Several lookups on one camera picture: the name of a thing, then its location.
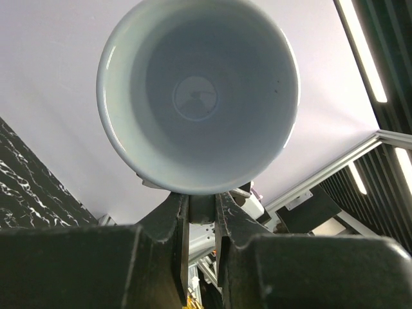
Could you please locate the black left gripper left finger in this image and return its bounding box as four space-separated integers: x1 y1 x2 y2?
1 193 189 308

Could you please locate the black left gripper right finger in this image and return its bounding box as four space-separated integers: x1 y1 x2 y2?
215 193 411 308

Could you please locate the pale grey-blue mug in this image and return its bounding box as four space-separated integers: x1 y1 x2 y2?
96 1 301 196

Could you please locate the right aluminium frame post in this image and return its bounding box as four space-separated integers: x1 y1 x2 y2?
263 131 412 213

